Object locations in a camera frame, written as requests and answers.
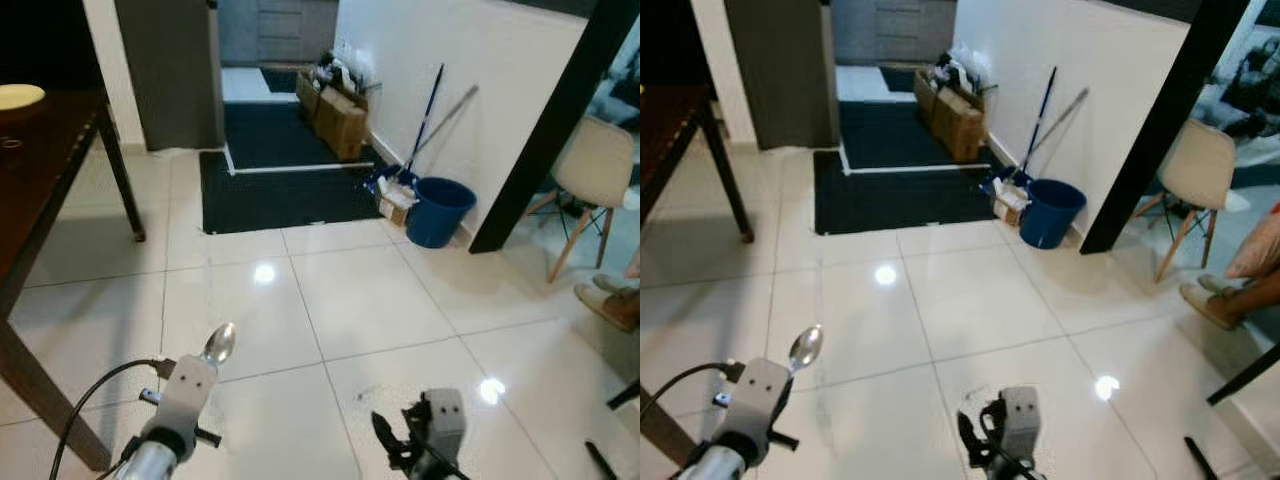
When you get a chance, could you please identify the black thin rod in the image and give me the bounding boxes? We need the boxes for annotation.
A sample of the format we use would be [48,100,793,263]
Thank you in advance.
[1184,436,1219,480]
[584,440,620,480]

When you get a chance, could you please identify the person's leg in pink cloth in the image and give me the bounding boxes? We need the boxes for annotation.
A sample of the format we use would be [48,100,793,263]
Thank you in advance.
[1224,200,1280,283]

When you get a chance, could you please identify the brown cardboard boxes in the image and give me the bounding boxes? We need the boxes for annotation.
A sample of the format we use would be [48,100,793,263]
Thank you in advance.
[296,68,370,163]
[912,64,987,163]

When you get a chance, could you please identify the blue plastic bucket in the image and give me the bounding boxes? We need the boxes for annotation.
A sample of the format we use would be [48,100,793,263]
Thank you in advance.
[1019,178,1088,251]
[405,177,478,250]

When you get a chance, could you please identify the black floor mat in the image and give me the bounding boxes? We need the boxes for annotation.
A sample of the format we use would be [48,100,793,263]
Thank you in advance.
[812,100,1004,237]
[199,100,389,237]

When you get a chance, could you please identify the black slanted beam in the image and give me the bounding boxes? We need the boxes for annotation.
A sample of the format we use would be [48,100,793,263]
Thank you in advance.
[469,0,641,255]
[1079,0,1253,255]

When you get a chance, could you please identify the blue handled mop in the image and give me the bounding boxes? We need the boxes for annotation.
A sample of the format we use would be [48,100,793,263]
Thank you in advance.
[365,64,447,196]
[982,66,1059,196]

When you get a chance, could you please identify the silver metal spoon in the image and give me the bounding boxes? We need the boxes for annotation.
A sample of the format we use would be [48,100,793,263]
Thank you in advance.
[788,325,824,377]
[203,322,238,367]

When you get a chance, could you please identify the grey door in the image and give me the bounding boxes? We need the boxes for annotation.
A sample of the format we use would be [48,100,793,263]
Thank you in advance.
[724,0,840,152]
[113,0,227,153]

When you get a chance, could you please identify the grey handled broom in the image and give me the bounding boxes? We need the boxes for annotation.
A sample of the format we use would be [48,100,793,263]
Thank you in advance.
[408,84,480,166]
[1024,87,1090,173]

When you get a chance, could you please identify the dark brown wooden table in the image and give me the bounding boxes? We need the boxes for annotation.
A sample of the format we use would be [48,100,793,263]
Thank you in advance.
[640,85,755,468]
[0,85,147,473]

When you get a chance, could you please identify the white crumpled bag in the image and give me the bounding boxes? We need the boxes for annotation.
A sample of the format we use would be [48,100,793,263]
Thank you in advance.
[990,178,1032,227]
[375,175,420,227]

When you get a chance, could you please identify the yellow round plate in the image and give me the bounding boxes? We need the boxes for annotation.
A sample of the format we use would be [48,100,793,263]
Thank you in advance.
[0,84,47,111]

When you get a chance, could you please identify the white chair with wooden legs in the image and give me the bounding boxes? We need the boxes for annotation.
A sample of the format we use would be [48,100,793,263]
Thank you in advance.
[524,114,637,285]
[1132,118,1239,285]

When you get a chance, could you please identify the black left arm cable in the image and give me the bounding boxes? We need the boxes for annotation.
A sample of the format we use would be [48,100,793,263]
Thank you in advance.
[640,362,747,421]
[50,358,177,480]

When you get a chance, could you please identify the person's foot in sandal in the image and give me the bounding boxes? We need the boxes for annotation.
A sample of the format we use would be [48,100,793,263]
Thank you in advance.
[1177,274,1280,332]
[574,274,641,334]

